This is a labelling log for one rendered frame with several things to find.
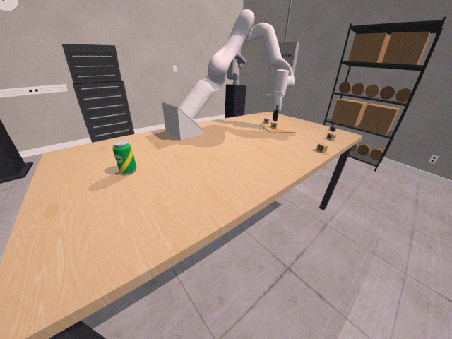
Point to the tan mat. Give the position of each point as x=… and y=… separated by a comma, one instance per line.
x=281, y=128

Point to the green drink can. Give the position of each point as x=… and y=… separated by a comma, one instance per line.
x=124, y=156

